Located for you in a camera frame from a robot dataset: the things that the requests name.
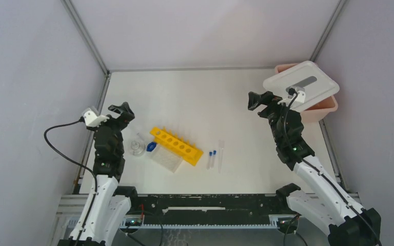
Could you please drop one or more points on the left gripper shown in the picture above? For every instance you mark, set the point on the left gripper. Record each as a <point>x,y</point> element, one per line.
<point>126,115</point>

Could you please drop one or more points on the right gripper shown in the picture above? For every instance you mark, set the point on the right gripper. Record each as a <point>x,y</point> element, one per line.
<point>255,100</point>

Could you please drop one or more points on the white plastic bin lid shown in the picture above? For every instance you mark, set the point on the white plastic bin lid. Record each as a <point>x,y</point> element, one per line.
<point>317,84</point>

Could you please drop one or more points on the clear well plate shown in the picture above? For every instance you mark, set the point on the clear well plate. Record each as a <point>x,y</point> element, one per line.
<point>165,158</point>

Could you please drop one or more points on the blue capped tube left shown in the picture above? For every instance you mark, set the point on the blue capped tube left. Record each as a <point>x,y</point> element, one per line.
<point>209,160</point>

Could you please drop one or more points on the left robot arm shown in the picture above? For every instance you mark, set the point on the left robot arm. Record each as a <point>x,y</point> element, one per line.
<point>104,210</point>

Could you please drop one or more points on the blue bottle cap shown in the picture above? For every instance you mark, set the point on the blue bottle cap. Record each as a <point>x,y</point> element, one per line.
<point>151,146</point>

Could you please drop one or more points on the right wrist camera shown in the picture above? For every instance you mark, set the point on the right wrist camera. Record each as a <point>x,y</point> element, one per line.
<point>295,95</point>

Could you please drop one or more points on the yellow test tube rack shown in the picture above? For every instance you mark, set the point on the yellow test tube rack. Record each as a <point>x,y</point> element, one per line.
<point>177,145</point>

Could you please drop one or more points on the small glass flask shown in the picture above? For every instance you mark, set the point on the small glass flask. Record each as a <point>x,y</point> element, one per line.
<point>137,145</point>

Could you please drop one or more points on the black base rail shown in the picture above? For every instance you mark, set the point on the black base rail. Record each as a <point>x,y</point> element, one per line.
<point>209,209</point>

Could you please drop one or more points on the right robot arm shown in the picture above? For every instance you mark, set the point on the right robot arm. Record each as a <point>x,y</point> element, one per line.
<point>337,214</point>

